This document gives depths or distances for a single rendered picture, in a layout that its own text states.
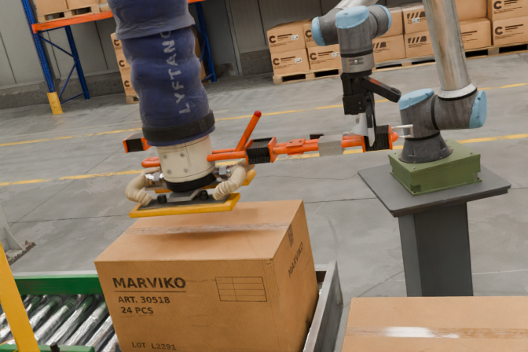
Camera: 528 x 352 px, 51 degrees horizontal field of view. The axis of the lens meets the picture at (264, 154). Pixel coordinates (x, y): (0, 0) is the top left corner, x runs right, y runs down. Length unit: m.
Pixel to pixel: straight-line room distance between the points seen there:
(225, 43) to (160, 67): 8.87
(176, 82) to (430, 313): 1.12
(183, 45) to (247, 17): 8.74
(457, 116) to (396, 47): 6.43
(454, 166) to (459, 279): 0.55
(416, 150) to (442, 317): 0.74
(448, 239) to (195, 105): 1.34
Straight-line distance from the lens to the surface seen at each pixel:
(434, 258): 2.55
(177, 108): 1.64
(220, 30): 10.47
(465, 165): 2.38
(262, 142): 1.71
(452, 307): 2.03
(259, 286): 1.65
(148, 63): 1.63
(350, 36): 1.53
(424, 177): 2.33
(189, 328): 1.83
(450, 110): 2.29
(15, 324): 1.79
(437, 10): 2.17
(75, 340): 2.30
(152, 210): 1.74
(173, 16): 1.62
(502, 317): 1.99
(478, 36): 8.79
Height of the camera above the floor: 1.70
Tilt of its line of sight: 18 degrees down
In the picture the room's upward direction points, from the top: 11 degrees counter-clockwise
